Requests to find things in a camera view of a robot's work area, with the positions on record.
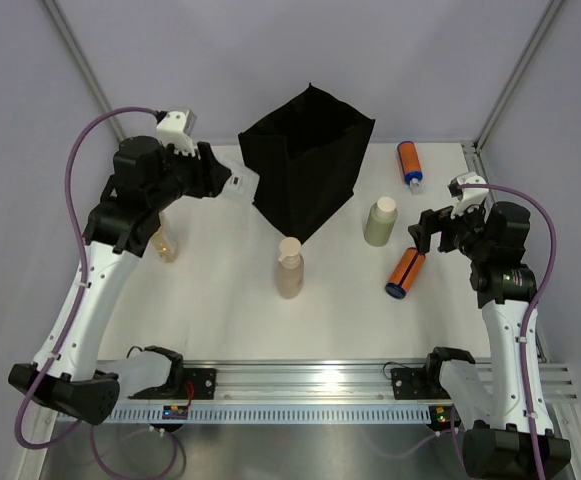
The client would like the green bottle white cap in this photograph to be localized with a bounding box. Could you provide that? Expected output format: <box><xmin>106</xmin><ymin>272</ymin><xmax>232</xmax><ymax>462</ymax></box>
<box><xmin>364</xmin><ymin>196</ymin><xmax>398</xmax><ymax>247</ymax></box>

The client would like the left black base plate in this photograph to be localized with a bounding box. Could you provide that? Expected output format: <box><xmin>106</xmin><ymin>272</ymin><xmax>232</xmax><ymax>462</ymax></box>
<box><xmin>166</xmin><ymin>367</ymin><xmax>217</xmax><ymax>400</ymax></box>

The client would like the right side aluminium rail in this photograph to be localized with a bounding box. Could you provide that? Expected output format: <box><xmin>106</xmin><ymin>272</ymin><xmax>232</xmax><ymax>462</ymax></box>
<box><xmin>461</xmin><ymin>142</ymin><xmax>487</xmax><ymax>180</ymax></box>

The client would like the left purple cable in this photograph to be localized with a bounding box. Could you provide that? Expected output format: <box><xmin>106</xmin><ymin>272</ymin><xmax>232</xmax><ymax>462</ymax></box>
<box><xmin>15</xmin><ymin>105</ymin><xmax>164</xmax><ymax>476</ymax></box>

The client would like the orange tube near bag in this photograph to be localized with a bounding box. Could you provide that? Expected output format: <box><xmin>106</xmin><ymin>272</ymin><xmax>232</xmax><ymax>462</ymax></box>
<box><xmin>396</xmin><ymin>141</ymin><xmax>424</xmax><ymax>192</ymax></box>

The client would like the orange tube front right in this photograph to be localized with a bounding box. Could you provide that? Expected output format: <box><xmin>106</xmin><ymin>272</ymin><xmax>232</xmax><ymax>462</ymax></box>
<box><xmin>385</xmin><ymin>247</ymin><xmax>425</xmax><ymax>300</ymax></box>

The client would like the right aluminium corner post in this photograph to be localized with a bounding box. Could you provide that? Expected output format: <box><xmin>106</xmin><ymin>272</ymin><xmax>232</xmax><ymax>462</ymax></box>
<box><xmin>473</xmin><ymin>0</ymin><xmax>568</xmax><ymax>153</ymax></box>

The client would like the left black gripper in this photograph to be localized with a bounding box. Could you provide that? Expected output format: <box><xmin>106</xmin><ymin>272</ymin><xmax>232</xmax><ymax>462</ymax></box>
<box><xmin>145</xmin><ymin>138</ymin><xmax>229</xmax><ymax>212</ymax></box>

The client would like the aluminium corner post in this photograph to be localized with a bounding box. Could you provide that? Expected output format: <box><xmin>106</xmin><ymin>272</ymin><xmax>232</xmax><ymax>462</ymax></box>
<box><xmin>38</xmin><ymin>0</ymin><xmax>112</xmax><ymax>114</ymax></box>
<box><xmin>473</xmin><ymin>0</ymin><xmax>568</xmax><ymax>153</ymax></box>

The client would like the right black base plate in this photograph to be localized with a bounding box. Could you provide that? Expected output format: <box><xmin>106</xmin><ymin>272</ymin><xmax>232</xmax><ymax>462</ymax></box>
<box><xmin>390</xmin><ymin>367</ymin><xmax>450</xmax><ymax>400</ymax></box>

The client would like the amber liquid clear bottle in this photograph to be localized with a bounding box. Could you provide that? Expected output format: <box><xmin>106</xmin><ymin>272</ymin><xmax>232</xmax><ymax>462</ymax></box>
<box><xmin>151</xmin><ymin>212</ymin><xmax>179</xmax><ymax>263</ymax></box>

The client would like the black canvas bag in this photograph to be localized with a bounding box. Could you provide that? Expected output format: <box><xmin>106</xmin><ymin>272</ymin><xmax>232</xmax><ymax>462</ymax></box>
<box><xmin>238</xmin><ymin>85</ymin><xmax>375</xmax><ymax>243</ymax></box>

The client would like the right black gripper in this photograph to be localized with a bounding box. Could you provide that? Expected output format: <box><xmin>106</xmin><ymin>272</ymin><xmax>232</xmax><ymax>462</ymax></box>
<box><xmin>409</xmin><ymin>198</ymin><xmax>493</xmax><ymax>263</ymax></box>

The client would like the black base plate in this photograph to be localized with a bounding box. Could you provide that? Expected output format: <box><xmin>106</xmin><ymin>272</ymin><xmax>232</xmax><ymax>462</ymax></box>
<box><xmin>166</xmin><ymin>367</ymin><xmax>217</xmax><ymax>400</ymax></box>
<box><xmin>390</xmin><ymin>367</ymin><xmax>450</xmax><ymax>400</ymax></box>

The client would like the left aluminium corner post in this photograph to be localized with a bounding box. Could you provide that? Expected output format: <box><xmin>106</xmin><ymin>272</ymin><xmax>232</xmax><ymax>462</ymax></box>
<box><xmin>38</xmin><ymin>0</ymin><xmax>112</xmax><ymax>114</ymax></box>

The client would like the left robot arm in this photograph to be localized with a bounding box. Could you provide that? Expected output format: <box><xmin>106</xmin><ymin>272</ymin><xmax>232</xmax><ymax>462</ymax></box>
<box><xmin>8</xmin><ymin>136</ymin><xmax>231</xmax><ymax>425</ymax></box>

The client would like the aluminium front rail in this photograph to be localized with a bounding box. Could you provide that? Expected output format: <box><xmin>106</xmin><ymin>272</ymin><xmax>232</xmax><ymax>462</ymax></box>
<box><xmin>94</xmin><ymin>360</ymin><xmax>579</xmax><ymax>404</ymax></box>

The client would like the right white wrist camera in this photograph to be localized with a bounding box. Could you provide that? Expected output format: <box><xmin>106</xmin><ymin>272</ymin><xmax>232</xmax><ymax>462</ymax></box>
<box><xmin>448</xmin><ymin>172</ymin><xmax>489</xmax><ymax>218</ymax></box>

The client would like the aluminium rail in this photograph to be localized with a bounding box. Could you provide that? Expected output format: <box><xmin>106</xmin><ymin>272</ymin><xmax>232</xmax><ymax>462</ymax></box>
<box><xmin>94</xmin><ymin>360</ymin><xmax>579</xmax><ymax>404</ymax></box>
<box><xmin>461</xmin><ymin>142</ymin><xmax>487</xmax><ymax>180</ymax></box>

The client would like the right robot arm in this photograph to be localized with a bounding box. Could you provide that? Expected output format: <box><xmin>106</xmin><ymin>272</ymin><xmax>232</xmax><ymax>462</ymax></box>
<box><xmin>408</xmin><ymin>202</ymin><xmax>571</xmax><ymax>479</ymax></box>

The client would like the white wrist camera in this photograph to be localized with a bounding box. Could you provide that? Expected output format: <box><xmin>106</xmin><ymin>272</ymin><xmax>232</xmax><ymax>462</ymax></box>
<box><xmin>156</xmin><ymin>109</ymin><xmax>196</xmax><ymax>155</ymax></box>
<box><xmin>448</xmin><ymin>172</ymin><xmax>489</xmax><ymax>218</ymax></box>

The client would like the white slotted cable duct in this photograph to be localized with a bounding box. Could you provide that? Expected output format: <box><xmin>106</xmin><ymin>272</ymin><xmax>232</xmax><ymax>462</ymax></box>
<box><xmin>106</xmin><ymin>403</ymin><xmax>431</xmax><ymax>425</ymax></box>

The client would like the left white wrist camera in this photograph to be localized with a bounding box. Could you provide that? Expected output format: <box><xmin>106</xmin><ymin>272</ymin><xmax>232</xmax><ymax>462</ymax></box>
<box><xmin>156</xmin><ymin>109</ymin><xmax>196</xmax><ymax>155</ymax></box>

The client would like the beige pump bottle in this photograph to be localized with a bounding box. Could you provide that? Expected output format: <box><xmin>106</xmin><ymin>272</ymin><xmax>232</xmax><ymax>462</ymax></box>
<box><xmin>275</xmin><ymin>237</ymin><xmax>304</xmax><ymax>299</ymax></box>

